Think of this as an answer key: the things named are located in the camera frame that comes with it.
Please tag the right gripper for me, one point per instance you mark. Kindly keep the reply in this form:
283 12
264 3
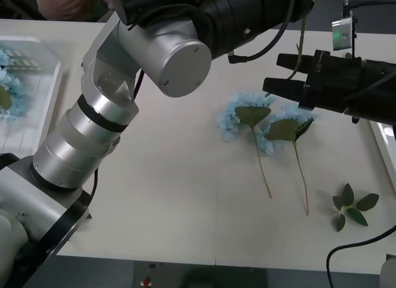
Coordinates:
332 83

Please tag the pale blue artificial flower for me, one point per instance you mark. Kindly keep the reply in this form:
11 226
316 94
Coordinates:
280 130
252 114
15 108
2 57

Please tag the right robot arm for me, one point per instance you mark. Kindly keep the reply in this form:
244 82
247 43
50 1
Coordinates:
380 83

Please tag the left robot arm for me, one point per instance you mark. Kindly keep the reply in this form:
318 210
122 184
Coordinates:
92 114

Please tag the shallow white box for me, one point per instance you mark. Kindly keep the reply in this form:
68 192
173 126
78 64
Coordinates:
46 93
386 151

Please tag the green leaf twig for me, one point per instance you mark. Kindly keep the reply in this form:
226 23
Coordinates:
348 195

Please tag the person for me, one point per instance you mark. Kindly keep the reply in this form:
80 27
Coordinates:
62 6

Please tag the red emergency button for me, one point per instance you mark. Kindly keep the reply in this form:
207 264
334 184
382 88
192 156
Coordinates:
145 282

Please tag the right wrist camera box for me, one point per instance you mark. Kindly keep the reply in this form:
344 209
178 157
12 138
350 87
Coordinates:
341 34

